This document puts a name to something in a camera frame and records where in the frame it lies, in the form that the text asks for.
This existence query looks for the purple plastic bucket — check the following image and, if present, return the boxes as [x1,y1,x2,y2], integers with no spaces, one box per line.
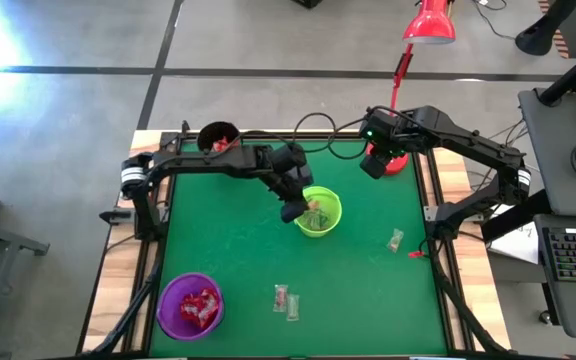
[156,272,226,342]

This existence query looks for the black plastic bucket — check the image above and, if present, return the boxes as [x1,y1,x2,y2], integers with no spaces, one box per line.
[196,120,242,154]

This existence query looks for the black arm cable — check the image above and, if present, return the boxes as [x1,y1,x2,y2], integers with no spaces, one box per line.
[202,112,339,161]
[325,117,370,161]

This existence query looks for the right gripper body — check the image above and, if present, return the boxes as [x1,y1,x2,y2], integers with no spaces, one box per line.
[359,107,410,180]

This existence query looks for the black stand legs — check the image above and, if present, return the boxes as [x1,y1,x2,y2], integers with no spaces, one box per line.
[0,215,52,360]

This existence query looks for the white paper sheet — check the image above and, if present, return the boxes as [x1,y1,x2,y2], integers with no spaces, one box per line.
[487,202,540,265]

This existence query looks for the black desk leg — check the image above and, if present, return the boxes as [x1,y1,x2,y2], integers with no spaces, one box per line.
[480,188,553,245]

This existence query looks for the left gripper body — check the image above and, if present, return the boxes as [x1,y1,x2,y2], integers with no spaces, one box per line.
[267,167,315,224]

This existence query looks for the grey keyboard tray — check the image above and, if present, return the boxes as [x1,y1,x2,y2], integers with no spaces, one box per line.
[532,213,576,341]

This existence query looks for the black aluminium table frame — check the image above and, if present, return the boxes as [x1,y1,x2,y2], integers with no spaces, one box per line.
[75,127,512,360]

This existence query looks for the red desk lamp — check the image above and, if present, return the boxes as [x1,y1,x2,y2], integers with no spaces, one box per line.
[366,0,458,177]

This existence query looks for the green table mat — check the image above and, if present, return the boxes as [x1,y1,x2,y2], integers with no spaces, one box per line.
[150,138,449,357]

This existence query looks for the grey desk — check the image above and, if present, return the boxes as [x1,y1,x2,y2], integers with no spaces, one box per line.
[517,87,576,219]

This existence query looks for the clear green gummy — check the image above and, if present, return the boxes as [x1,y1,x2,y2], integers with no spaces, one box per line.
[286,293,301,322]
[386,228,405,254]

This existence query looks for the green plastic bucket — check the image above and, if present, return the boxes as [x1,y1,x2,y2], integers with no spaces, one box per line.
[293,185,343,239]

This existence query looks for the black backlit keyboard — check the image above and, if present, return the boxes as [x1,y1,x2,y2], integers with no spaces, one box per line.
[541,227,576,284]

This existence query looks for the black stand foot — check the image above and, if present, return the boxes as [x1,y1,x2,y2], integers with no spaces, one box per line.
[514,0,576,57]

